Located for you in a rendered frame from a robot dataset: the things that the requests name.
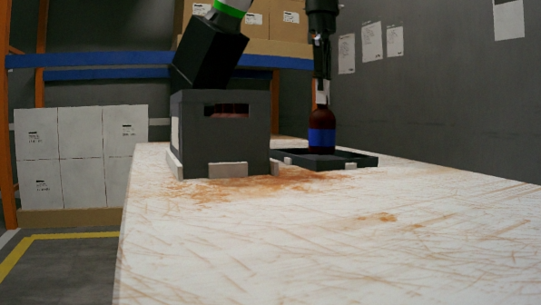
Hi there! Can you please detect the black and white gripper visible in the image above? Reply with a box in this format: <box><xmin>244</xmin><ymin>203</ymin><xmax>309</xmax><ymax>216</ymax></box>
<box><xmin>309</xmin><ymin>12</ymin><xmax>336</xmax><ymax>104</ymax></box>

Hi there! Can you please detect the dark grey crate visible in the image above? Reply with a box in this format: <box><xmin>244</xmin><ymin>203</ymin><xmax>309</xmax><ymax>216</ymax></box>
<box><xmin>170</xmin><ymin>89</ymin><xmax>271</xmax><ymax>179</ymax></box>

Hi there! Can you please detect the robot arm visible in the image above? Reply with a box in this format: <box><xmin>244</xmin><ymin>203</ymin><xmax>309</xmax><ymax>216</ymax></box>
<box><xmin>203</xmin><ymin>0</ymin><xmax>345</xmax><ymax>34</ymax></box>

